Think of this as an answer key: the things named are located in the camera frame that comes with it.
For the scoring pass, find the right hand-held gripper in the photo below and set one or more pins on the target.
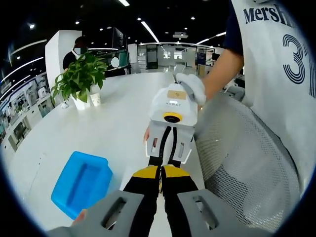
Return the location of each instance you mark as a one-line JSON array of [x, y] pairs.
[[172, 108]]

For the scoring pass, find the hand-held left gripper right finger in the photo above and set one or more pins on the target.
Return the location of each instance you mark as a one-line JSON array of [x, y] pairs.
[[177, 184]]

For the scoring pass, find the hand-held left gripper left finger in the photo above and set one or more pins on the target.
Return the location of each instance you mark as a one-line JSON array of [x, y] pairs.
[[138, 182]]

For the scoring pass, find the blue plastic container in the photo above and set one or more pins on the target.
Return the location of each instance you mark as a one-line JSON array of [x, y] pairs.
[[74, 192]]

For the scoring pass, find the person's right forearm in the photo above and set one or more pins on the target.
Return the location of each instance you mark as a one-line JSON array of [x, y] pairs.
[[222, 71]]

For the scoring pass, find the white table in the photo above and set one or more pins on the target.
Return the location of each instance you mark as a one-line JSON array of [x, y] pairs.
[[111, 128]]

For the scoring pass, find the white mesh office chair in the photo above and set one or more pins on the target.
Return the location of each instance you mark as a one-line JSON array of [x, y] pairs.
[[234, 148]]

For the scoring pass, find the white paper cup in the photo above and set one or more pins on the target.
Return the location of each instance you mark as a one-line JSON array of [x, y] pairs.
[[95, 97]]

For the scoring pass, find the small white object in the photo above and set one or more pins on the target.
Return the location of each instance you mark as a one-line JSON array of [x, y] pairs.
[[64, 105]]

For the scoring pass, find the green potted plant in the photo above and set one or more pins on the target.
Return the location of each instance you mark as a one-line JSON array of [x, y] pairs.
[[79, 74]]

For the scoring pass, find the person's body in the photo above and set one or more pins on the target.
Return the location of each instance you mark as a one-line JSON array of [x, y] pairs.
[[266, 74]]

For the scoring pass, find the white display shelf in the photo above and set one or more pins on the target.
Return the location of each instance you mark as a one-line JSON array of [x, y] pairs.
[[27, 106]]

